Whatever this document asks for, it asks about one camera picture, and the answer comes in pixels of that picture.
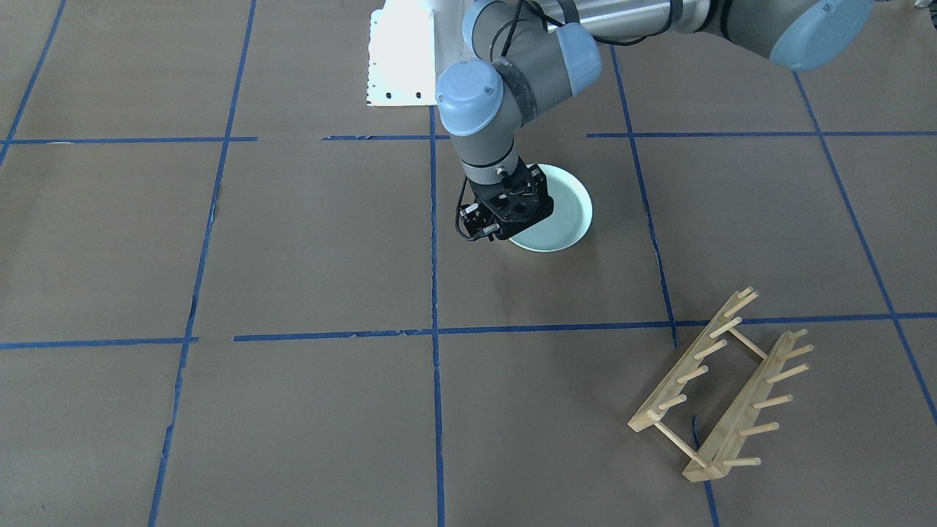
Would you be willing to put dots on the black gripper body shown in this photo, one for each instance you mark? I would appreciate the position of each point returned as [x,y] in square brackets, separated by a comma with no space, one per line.
[474,215]

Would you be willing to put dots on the light green plate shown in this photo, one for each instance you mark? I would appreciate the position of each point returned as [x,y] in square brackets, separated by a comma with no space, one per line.
[570,219]

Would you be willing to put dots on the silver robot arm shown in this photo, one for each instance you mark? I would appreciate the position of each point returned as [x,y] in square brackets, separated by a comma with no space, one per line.
[531,56]

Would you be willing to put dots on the wooden dish rack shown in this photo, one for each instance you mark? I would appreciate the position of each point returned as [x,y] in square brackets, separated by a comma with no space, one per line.
[709,402]

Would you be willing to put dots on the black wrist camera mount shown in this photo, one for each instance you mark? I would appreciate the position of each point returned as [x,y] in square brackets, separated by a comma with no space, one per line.
[474,222]

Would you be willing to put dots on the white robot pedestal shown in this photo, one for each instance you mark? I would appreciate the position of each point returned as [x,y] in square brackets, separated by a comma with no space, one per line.
[410,44]

